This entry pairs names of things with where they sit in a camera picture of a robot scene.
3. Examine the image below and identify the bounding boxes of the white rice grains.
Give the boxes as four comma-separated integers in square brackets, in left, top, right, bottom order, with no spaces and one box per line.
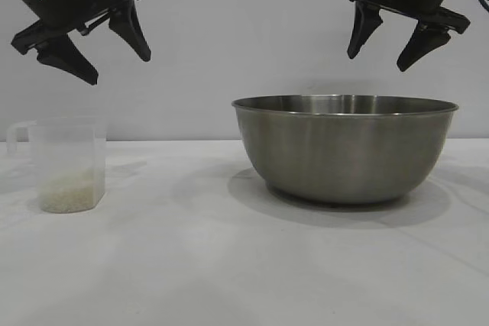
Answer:
[39,171,100,213]

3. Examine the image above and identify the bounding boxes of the stainless steel mixing bowl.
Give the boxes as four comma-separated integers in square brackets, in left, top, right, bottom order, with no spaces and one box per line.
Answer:
[231,93,459,205]

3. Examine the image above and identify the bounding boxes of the clear plastic measuring cup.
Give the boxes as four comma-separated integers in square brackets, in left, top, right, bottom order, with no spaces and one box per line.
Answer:
[6,116,108,213]

